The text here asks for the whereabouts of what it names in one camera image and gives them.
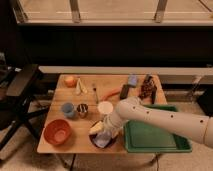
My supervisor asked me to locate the light blue grey towel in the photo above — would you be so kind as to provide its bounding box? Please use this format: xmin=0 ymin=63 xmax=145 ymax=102
xmin=93 ymin=131 xmax=112 ymax=148

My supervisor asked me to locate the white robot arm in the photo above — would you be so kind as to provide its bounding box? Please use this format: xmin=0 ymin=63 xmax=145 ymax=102
xmin=89 ymin=97 xmax=213 ymax=148

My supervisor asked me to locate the purple bowl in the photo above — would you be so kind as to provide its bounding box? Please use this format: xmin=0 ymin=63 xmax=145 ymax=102
xmin=89 ymin=133 xmax=118 ymax=149

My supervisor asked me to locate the white cup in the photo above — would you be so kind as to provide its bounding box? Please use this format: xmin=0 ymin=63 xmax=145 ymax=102
xmin=97 ymin=101 xmax=113 ymax=116

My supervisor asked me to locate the metal cup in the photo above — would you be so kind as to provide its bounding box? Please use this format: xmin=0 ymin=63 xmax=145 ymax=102
xmin=77 ymin=103 xmax=88 ymax=118

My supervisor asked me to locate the blue cup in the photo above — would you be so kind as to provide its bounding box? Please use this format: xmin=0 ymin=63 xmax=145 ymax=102
xmin=61 ymin=103 xmax=75 ymax=118

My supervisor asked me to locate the small fork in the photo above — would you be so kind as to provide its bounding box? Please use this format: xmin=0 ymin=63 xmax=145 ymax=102
xmin=92 ymin=84 xmax=99 ymax=104

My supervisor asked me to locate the orange bowl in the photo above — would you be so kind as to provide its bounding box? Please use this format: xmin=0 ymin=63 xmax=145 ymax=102
xmin=43 ymin=119 xmax=72 ymax=146

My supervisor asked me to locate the orange carrot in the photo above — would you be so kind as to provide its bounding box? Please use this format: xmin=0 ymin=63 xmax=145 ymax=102
xmin=101 ymin=88 xmax=121 ymax=101

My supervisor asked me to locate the green plastic tray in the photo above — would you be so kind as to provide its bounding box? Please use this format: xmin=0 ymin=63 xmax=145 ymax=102
xmin=121 ymin=104 xmax=193 ymax=154

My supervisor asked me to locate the peeled banana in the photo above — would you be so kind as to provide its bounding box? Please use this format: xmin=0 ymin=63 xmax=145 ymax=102
xmin=75 ymin=77 xmax=87 ymax=95

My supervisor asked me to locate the black rectangular block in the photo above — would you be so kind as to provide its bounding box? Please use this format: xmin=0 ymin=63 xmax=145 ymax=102
xmin=120 ymin=84 xmax=129 ymax=100

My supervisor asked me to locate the orange apple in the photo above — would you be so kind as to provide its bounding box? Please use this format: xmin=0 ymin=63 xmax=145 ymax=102
xmin=64 ymin=76 xmax=77 ymax=88

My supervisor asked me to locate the blue sponge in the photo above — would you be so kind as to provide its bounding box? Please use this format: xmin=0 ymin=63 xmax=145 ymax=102
xmin=127 ymin=74 xmax=138 ymax=87

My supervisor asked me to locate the brown patterned object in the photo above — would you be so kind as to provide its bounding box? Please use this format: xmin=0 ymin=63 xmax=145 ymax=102
xmin=139 ymin=75 xmax=157 ymax=104

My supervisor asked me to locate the black office chair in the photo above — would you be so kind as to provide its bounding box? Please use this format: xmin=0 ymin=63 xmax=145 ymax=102
xmin=0 ymin=52 xmax=49 ymax=151

